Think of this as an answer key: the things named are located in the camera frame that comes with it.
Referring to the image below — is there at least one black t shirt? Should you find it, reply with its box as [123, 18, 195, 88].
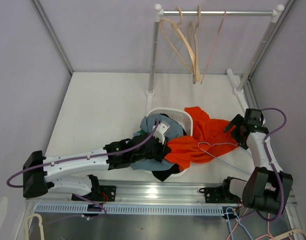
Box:
[152, 113, 186, 182]

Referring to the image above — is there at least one blue wire hanger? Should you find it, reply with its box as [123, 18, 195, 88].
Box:
[224, 207, 255, 240]
[197, 141, 256, 176]

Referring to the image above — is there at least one blue grey t shirt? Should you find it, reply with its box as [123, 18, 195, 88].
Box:
[129, 114, 183, 172]

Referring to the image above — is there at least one orange t shirt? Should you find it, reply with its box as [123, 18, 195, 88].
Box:
[165, 106, 238, 170]

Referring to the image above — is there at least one beige wooden hanger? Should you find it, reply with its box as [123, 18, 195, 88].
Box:
[159, 6, 197, 76]
[188, 5, 201, 84]

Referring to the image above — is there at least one pink wire hanger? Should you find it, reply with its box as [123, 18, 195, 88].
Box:
[201, 10, 227, 84]
[226, 208, 273, 240]

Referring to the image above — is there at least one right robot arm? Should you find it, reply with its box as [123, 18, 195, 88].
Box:
[220, 108, 293, 216]

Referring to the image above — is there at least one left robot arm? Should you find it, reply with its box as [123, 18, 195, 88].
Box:
[23, 133, 171, 201]

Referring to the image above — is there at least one beige hanger bottom right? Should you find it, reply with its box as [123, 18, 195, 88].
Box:
[273, 228, 306, 240]

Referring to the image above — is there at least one beige hanger bottom left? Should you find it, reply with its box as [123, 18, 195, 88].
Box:
[24, 213, 45, 240]

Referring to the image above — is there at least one white plastic laundry basket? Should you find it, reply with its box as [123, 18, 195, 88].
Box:
[142, 107, 195, 178]

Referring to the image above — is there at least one white metal clothes rack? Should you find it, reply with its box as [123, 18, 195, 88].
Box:
[145, 3, 285, 113]

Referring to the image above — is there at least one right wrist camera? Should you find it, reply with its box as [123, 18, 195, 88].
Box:
[244, 108, 264, 127]

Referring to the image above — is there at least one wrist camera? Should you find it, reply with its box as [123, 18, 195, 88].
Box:
[153, 121, 171, 144]
[244, 108, 264, 127]

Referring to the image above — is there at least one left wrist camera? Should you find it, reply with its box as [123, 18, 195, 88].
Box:
[153, 121, 171, 144]

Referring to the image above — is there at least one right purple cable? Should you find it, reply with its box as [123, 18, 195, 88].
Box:
[255, 107, 288, 222]

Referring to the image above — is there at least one aluminium rail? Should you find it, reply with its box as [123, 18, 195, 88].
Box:
[23, 175, 233, 205]

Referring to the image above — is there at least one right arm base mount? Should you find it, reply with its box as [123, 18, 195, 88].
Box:
[199, 186, 241, 204]

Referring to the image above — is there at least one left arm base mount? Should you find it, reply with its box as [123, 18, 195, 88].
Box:
[71, 185, 117, 202]

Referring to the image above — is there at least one white slotted cable duct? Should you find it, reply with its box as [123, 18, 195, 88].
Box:
[35, 203, 225, 216]

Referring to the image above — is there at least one blue wire hanger on floor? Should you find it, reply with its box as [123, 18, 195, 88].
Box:
[224, 207, 255, 240]

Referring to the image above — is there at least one pink wire hanger on floor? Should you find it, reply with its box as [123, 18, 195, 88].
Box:
[226, 208, 273, 240]

